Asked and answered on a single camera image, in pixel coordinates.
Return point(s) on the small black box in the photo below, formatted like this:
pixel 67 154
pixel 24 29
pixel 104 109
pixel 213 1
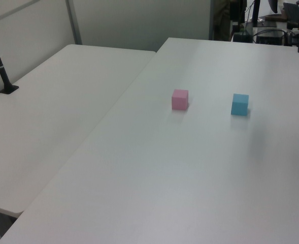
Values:
pixel 241 37

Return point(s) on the black monitor stand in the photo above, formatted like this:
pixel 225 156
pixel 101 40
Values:
pixel 255 15

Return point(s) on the black flat box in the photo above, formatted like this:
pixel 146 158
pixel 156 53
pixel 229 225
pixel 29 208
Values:
pixel 269 38

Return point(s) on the dark partition post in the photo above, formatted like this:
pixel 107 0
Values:
pixel 211 19

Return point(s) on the grey metal partition post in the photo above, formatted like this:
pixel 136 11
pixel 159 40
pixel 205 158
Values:
pixel 74 23

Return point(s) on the blue cube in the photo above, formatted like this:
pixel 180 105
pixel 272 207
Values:
pixel 239 105

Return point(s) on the pink cube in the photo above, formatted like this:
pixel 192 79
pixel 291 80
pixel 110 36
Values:
pixel 179 100

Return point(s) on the black keyboard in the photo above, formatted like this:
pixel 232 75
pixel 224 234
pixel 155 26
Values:
pixel 294 11

